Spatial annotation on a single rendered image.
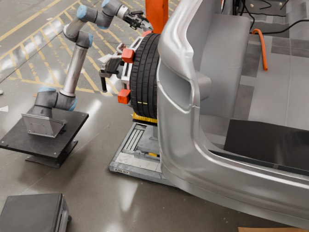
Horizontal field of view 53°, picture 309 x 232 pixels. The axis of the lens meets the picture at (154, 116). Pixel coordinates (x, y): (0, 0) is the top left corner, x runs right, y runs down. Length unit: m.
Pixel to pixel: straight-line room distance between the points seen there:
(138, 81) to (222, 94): 0.60
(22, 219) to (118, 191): 0.81
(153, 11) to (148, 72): 0.76
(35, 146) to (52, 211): 0.74
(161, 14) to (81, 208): 1.73
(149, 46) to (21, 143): 1.43
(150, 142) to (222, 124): 0.99
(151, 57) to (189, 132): 0.98
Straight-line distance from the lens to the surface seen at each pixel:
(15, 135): 3.03
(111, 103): 3.62
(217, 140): 1.84
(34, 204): 2.39
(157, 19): 2.76
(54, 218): 2.28
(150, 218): 2.55
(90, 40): 2.78
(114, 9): 2.21
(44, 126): 2.83
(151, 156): 2.74
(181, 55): 1.18
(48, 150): 2.77
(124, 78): 2.24
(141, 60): 2.18
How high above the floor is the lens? 2.17
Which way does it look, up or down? 40 degrees down
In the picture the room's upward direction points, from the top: 2 degrees counter-clockwise
